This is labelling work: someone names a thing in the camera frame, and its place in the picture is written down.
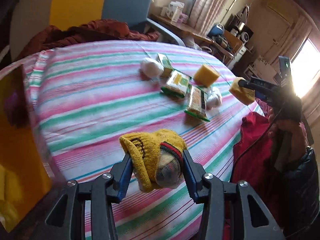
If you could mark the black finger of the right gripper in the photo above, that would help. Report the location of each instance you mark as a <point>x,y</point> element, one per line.
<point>246,84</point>

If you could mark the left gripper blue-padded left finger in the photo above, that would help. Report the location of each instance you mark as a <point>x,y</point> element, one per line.
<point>122,173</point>

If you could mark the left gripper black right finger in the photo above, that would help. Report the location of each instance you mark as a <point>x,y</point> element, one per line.
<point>193,173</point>

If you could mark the yellow sponge block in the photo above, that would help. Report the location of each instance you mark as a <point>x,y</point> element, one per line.
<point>244,95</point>

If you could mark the yellow knitted sock bundle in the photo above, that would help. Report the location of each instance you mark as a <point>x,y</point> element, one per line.
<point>157,158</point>

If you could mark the green biscuit packet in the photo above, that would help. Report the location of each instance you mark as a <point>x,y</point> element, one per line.
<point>197,103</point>
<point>177,84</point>

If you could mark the green oil carton box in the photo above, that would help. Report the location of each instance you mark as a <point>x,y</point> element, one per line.
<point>165,62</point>

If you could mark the person right hand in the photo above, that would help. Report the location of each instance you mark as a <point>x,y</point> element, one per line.
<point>289,143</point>

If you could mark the white sock ball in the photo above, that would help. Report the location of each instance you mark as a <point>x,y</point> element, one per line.
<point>214,98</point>
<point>151,68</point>

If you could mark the yellow sponge cube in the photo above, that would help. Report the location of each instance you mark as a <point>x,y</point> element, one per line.
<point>206,75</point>

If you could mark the blue bag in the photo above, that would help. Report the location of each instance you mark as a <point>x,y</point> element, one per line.
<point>217,29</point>

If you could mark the striped bed sheet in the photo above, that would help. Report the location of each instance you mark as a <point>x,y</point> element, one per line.
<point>82,98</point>

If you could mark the wooden windowsill desk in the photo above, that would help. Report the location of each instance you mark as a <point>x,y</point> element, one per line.
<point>186,30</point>

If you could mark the gold metal tin box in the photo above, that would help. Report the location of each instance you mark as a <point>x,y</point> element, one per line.
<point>24,180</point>

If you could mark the patterned beige curtain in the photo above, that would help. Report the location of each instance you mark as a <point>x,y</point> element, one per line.
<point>204,13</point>

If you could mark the white boxes on desk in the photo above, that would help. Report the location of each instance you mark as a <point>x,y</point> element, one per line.
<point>174,12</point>

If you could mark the dark red jacket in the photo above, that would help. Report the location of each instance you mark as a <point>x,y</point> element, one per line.
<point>98,30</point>

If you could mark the grey yellow blue sofa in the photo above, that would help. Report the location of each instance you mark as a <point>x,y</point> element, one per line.
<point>32,16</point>

